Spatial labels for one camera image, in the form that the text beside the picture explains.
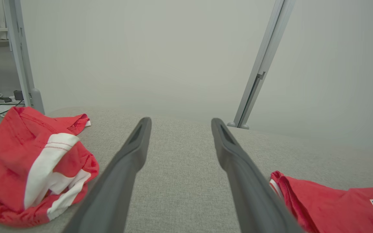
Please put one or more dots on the white power strip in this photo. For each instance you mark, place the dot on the white power strip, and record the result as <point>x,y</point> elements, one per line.
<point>2,109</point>

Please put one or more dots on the red basketball jersey number 23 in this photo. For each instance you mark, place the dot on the red basketball jersey number 23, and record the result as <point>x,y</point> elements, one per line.
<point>335,207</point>

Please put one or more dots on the plain grey partition post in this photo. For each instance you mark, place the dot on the plain grey partition post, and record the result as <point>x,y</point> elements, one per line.
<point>18,48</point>

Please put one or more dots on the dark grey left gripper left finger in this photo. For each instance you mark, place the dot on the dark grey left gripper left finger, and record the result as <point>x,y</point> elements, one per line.
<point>112,187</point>

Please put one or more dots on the black power adapter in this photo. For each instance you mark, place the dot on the black power adapter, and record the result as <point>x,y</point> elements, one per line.
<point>18,95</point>

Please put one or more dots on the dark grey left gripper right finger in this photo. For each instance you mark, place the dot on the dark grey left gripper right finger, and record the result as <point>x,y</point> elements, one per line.
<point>251,194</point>

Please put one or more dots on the grey partition post with latch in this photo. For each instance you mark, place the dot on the grey partition post with latch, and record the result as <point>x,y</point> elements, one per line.
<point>264,58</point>

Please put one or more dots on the red shorts with white stripe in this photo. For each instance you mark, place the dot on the red shorts with white stripe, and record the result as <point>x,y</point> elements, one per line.
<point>11,161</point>

